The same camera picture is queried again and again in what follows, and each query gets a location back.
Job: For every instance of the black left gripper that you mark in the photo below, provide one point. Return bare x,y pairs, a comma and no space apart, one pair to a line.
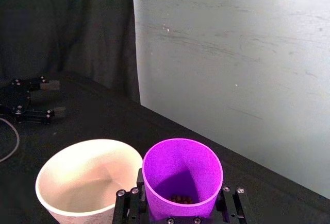
13,99

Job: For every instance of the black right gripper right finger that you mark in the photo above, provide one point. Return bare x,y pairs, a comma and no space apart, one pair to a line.
236,208

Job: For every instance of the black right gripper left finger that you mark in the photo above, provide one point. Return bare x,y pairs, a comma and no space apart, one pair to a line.
129,208

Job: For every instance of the purple plastic cup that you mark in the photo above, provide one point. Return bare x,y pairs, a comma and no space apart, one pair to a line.
180,162

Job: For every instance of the small brown bean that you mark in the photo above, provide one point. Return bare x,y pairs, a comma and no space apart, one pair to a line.
178,197
173,198
189,200
184,199

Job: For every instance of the white paper cup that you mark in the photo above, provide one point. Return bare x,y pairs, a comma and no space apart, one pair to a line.
82,172

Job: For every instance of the black table cloth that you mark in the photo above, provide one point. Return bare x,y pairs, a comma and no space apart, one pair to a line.
103,123

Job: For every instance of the black curtain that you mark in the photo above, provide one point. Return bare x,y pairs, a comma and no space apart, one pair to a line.
64,28

